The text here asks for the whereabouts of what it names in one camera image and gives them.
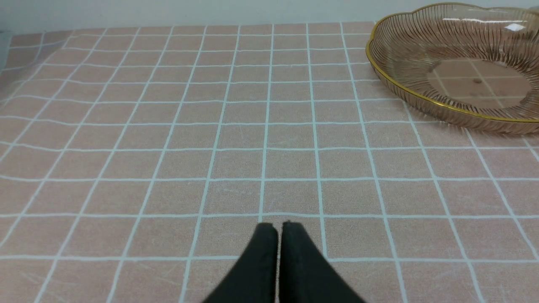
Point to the transparent brown gold-rimmed bowl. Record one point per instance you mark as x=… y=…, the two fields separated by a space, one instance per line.
x=470 y=66

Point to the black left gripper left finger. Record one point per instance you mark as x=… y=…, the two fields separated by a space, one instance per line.
x=252 y=279

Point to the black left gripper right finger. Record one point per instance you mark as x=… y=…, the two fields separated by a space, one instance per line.
x=304 y=274

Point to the pink grid tablecloth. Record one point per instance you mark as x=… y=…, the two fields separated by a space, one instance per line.
x=136 y=162

